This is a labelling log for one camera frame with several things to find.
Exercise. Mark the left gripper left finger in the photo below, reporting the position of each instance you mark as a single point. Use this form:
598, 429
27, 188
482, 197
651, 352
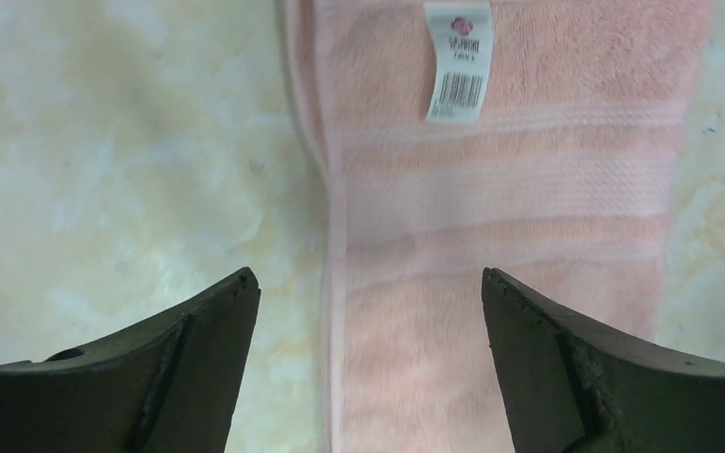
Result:
169, 383

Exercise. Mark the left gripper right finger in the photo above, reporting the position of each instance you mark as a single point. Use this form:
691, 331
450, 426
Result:
572, 384

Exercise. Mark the light salmon pink towel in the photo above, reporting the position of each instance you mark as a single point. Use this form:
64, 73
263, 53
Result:
538, 137

